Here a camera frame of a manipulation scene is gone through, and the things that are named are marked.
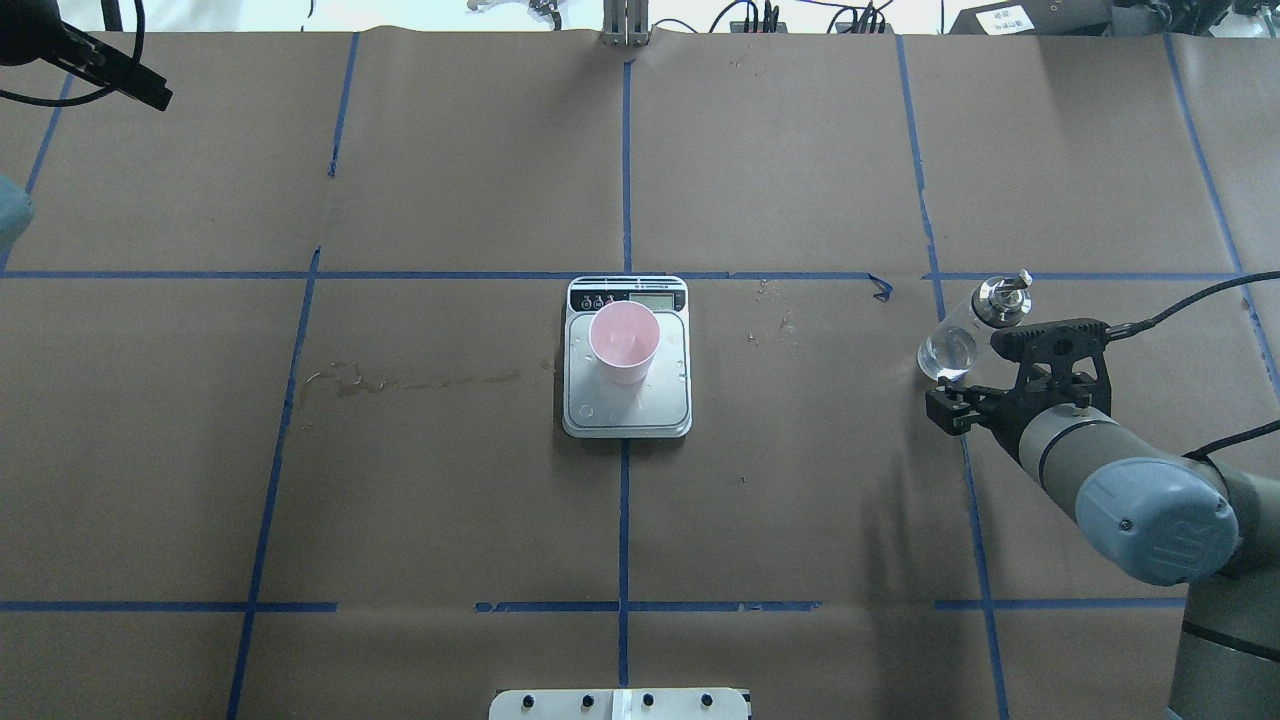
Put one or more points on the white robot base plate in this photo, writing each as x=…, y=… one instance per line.
x=623, y=703

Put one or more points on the aluminium frame post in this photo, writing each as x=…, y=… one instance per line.
x=626, y=23

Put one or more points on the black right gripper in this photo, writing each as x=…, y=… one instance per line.
x=1003, y=416

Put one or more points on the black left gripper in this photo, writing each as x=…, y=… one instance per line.
x=88, y=60

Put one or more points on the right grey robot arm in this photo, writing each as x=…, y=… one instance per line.
x=1164, y=519

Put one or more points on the pink plastic cup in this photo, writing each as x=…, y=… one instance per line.
x=624, y=337

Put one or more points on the white digital kitchen scale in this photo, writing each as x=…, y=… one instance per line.
x=627, y=400

